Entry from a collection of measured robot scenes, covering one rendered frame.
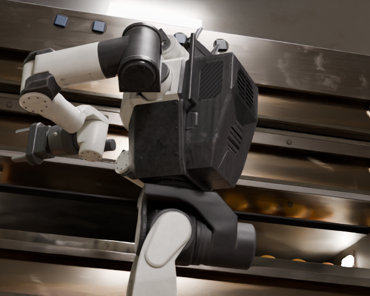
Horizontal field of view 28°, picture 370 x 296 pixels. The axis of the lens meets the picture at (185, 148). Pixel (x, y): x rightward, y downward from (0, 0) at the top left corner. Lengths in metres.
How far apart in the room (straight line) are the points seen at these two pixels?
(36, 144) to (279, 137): 1.16
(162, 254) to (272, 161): 1.28
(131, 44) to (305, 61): 1.50
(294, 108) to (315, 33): 2.10
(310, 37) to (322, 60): 1.97
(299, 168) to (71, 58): 1.38
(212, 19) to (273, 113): 2.06
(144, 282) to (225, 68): 0.54
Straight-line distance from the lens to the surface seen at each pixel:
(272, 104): 2.98
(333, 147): 2.99
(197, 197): 1.76
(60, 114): 1.90
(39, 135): 2.09
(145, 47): 1.70
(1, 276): 2.63
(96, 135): 1.99
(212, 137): 1.72
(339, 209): 2.83
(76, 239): 2.65
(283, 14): 4.86
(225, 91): 1.76
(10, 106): 2.82
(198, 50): 2.36
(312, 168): 2.93
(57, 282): 2.62
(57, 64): 1.77
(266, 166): 2.87
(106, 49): 1.73
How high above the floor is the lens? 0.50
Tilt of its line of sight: 22 degrees up
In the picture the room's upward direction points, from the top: 4 degrees clockwise
